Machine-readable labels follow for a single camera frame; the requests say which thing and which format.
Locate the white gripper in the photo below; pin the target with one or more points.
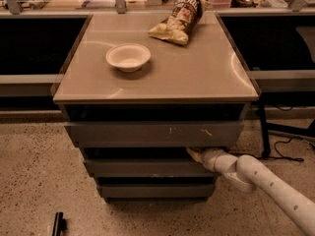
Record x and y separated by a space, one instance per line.
209 157

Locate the grey drawer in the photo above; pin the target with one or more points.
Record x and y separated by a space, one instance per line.
146 168
155 191
154 134

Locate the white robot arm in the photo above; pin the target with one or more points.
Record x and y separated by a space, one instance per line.
246 173

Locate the grey drawer cabinet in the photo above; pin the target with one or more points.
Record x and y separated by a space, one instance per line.
201 81

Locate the grey bottom drawer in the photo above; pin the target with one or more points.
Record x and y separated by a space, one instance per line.
155 191

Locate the grey top drawer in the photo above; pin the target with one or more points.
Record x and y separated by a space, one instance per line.
154 134

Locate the black table leg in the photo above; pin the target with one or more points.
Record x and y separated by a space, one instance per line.
264 129

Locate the white paper bowl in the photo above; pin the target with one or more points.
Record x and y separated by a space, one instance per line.
128 57

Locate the brown chip bag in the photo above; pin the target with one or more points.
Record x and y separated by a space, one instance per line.
185 16

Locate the black object on floor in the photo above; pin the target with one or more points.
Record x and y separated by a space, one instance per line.
60 224

